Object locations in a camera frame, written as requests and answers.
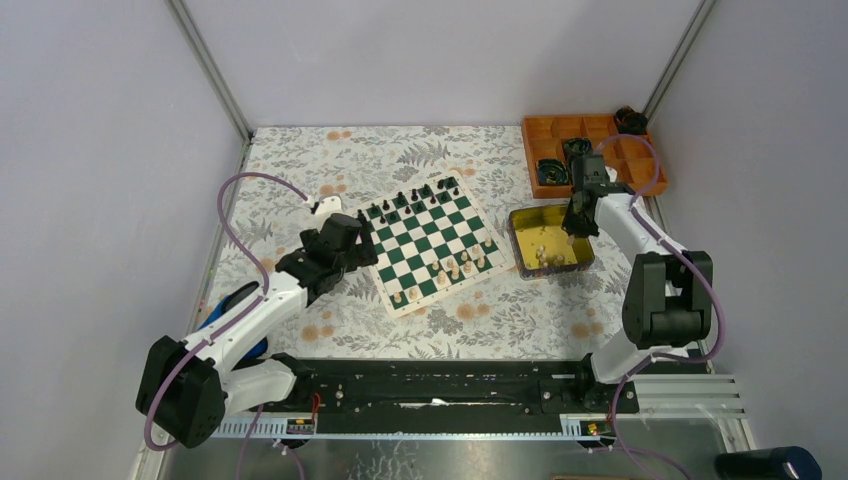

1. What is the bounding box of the gold chess piece tin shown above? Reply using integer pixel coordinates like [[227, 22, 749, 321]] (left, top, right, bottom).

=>
[[507, 205, 595, 280]]

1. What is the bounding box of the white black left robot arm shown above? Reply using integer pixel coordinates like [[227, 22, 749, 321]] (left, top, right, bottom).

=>
[[135, 212, 377, 451]]

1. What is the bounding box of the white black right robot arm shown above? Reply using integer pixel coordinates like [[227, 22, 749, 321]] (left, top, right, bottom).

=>
[[562, 154, 712, 412]]

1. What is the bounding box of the blue object under arm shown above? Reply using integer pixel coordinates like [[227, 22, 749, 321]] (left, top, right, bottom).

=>
[[198, 281, 270, 362]]

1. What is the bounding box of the green white chess board mat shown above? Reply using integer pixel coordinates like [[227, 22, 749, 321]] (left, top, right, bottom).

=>
[[357, 170, 515, 318]]

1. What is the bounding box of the black coil tray upper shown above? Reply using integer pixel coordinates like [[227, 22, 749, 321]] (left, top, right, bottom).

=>
[[562, 137, 593, 160]]

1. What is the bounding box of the wooden compartment tray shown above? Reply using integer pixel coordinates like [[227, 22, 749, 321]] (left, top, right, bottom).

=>
[[520, 113, 669, 199]]

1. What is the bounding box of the black coil outside tray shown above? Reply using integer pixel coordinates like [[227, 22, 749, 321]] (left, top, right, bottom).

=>
[[613, 106, 648, 136]]

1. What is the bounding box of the dark cylinder bottom right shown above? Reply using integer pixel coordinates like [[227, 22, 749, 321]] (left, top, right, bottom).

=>
[[714, 446, 823, 480]]

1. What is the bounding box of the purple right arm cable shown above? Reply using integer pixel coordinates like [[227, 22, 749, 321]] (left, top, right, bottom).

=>
[[593, 134, 727, 480]]

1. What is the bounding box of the black mounting base rail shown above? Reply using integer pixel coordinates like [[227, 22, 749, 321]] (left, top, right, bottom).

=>
[[265, 354, 639, 435]]

